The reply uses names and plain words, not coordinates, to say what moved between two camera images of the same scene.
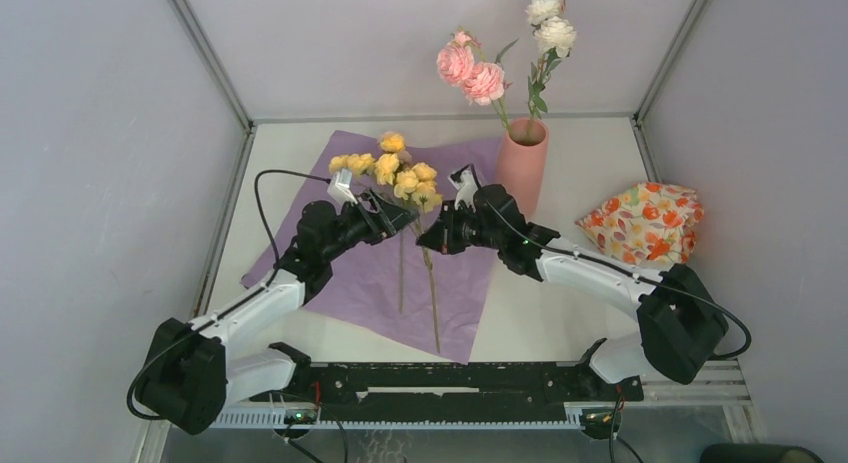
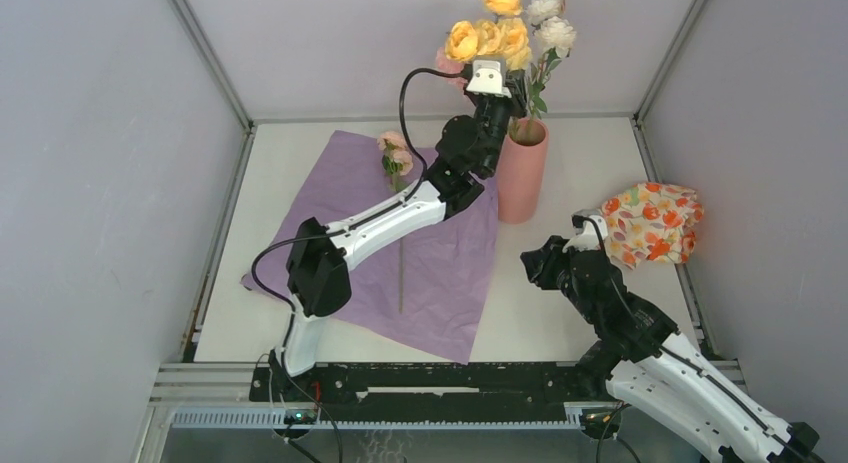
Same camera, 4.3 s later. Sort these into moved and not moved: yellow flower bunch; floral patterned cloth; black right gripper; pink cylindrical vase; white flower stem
Moved: yellow flower bunch; black right gripper
Not moved: floral patterned cloth; white flower stem; pink cylindrical vase
